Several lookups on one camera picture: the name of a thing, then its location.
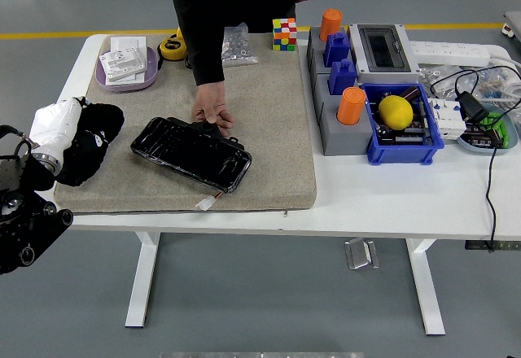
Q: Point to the grey electrical distribution box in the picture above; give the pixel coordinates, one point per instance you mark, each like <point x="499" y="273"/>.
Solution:
<point x="382" y="51"/>

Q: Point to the blue block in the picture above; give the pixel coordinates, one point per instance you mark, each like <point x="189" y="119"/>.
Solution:
<point x="342" y="77"/>
<point x="336" y="49"/>

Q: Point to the yellow tape measure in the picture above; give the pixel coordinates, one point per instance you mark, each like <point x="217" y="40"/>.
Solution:
<point x="173" y="49"/>

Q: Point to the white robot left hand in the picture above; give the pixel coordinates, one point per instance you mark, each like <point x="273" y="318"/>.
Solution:
<point x="55" y="128"/>

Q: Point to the clear bag of nuts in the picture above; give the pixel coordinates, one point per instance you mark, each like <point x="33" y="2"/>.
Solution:
<point x="238" y="49"/>

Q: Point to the blue plastic bin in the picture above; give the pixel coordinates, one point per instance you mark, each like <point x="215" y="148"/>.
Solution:
<point x="403" y="154"/>

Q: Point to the person's right hand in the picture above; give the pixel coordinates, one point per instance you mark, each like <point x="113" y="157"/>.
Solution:
<point x="209" y="102"/>

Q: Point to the brown capacitor cylinder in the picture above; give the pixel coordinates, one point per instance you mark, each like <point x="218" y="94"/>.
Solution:
<point x="410" y="92"/>

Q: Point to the grey block base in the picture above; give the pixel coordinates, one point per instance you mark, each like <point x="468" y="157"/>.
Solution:
<point x="346" y="140"/>
<point x="315" y="55"/>

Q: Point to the dark terminal board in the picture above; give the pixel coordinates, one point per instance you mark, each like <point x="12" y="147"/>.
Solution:
<point x="478" y="139"/>

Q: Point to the black glossy panel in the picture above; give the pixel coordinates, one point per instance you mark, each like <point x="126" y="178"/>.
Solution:
<point x="191" y="152"/>

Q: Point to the yellow lemon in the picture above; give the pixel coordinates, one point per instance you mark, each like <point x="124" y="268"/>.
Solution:
<point x="395" y="112"/>

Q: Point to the grey-brown mat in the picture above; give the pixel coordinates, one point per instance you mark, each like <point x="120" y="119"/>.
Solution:
<point x="264" y="130"/>

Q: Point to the white table leg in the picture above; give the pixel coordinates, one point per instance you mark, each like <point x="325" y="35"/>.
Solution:
<point x="425" y="285"/>
<point x="142" y="276"/>

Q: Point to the person's right forearm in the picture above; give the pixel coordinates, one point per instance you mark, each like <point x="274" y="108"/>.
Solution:
<point x="205" y="49"/>

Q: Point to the black rag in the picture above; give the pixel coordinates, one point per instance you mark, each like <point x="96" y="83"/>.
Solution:
<point x="103" y="120"/>

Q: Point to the light blue dish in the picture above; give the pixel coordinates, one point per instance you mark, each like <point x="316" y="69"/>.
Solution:
<point x="513" y="132"/>

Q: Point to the black power adapter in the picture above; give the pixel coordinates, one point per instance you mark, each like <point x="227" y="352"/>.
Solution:
<point x="472" y="107"/>

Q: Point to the orange cylinder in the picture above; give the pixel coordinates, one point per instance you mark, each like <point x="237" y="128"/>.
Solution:
<point x="351" y="106"/>
<point x="330" y="24"/>

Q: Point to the silver metal bracket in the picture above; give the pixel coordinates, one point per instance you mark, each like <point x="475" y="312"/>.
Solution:
<point x="360" y="254"/>

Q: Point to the white flat switch plate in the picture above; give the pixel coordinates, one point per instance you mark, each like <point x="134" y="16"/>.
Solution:
<point x="128" y="41"/>

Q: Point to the colourful puzzle cube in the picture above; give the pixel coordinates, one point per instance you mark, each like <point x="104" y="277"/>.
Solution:
<point x="284" y="34"/>

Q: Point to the white circuit breaker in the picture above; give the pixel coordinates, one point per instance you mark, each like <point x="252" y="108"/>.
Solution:
<point x="447" y="122"/>

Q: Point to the dark circuit board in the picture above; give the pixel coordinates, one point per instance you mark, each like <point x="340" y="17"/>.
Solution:
<point x="407" y="136"/>

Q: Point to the white socket module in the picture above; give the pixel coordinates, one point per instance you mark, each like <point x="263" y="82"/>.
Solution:
<point x="122" y="63"/>

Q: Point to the clear bag of blue parts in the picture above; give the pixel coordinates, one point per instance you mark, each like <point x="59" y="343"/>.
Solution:
<point x="494" y="83"/>

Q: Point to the green plastic part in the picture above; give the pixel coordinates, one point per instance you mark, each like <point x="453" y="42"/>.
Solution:
<point x="502" y="130"/>

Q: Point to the white power strip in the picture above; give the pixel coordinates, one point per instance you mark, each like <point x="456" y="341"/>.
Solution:
<point x="447" y="53"/>

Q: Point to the black table control box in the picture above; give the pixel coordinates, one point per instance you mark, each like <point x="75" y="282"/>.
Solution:
<point x="476" y="245"/>

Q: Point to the white cart with red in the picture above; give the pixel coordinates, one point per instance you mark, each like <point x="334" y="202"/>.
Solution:
<point x="513" y="24"/>

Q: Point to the purple tray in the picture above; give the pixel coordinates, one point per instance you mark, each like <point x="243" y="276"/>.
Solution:
<point x="151" y="71"/>

